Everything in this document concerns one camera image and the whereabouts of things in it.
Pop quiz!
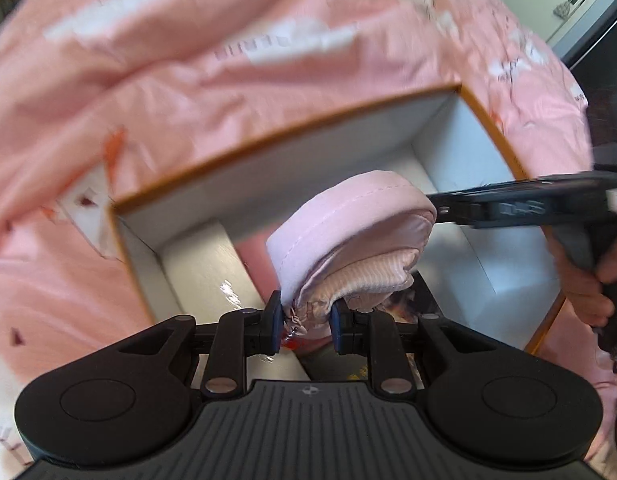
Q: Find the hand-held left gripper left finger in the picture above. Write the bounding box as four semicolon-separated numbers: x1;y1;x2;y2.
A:
121;290;284;397

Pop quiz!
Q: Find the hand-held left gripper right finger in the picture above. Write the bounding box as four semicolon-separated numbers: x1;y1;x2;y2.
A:
330;297;490;397

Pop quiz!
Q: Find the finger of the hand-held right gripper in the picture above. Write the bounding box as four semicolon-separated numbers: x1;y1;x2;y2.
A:
425;179;520;207
435;204;484;230

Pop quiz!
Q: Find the pink padded garment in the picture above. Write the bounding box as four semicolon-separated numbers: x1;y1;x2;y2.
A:
266;170;438;335

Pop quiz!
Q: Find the orange-edged white storage box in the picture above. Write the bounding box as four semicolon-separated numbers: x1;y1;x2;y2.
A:
107;82;575;358

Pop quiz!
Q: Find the person's right hand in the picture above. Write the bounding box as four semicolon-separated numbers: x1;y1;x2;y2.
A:
546;232;617;331

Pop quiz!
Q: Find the dark furniture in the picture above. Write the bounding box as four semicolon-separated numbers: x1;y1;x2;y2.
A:
563;20;617;172

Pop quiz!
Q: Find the pink printed bedsheet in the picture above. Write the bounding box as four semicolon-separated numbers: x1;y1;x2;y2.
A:
0;0;617;480

